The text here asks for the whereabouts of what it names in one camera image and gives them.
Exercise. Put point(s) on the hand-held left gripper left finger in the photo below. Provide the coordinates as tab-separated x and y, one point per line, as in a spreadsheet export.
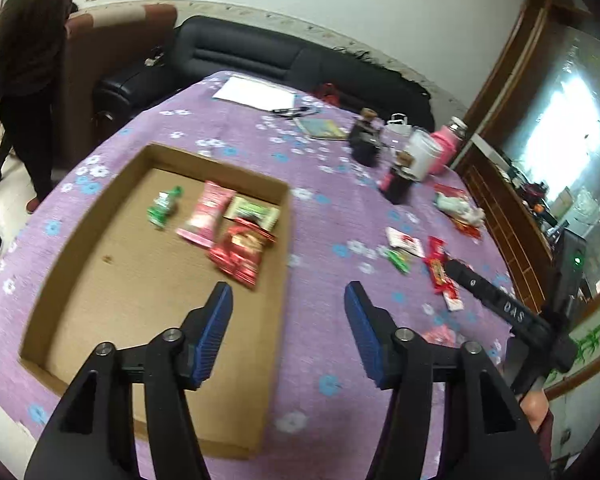
215	330

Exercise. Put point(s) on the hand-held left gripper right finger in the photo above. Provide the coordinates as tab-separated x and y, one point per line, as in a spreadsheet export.
362	330

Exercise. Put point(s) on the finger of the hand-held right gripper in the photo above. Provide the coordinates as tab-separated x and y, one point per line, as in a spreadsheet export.
485	292

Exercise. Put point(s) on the long red snack packet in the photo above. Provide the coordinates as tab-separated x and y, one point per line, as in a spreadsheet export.
436	262

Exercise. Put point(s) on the pale pink snack packet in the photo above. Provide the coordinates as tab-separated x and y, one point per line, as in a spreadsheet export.
440	334

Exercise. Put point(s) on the small green candy packet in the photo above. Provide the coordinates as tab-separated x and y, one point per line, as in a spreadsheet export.
400	260

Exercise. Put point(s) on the bright red snack packet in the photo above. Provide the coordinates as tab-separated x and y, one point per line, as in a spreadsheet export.
240	252

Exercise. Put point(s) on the shallow cardboard box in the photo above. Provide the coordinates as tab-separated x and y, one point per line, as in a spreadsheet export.
120	280

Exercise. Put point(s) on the white and green snack packet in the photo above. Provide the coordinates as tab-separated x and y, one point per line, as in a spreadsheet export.
252	211

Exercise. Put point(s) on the person's right forearm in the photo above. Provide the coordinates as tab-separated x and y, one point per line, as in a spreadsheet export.
541	425

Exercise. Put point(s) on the wooden cabinet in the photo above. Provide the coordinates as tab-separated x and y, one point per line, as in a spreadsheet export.
500	210

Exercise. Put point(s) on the purple floral tablecloth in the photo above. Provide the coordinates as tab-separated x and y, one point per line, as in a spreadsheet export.
320	240

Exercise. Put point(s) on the white cloth on red packet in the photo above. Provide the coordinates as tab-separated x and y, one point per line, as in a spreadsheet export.
447	189

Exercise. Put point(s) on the red and black gadget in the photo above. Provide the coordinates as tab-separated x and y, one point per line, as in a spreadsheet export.
532	192

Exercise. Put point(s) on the black jar with cork lid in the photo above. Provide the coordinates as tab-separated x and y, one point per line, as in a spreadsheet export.
397	182
365	147

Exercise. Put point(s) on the pink thermos bottle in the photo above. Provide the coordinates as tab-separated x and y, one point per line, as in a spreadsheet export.
450	145

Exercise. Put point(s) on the white plastic jar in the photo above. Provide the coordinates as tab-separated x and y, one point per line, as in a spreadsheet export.
425	152

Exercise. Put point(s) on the clear plastic container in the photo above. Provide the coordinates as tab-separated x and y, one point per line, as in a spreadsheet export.
396	130

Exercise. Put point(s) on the thin green book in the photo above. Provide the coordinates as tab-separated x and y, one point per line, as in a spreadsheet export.
322	129

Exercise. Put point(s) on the black pens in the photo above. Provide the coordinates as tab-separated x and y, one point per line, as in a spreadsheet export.
290	110

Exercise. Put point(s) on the red bag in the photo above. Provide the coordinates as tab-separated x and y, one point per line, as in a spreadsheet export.
329	93

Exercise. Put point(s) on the white paper sheet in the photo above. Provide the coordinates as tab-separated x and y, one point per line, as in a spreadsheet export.
255	91

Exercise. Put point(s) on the black leather sofa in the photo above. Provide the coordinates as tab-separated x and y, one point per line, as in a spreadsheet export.
240	52

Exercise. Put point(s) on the brown sofa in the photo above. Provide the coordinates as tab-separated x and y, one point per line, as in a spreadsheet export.
115	40

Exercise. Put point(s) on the wooden door frame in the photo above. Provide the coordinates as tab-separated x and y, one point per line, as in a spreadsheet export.
510	60

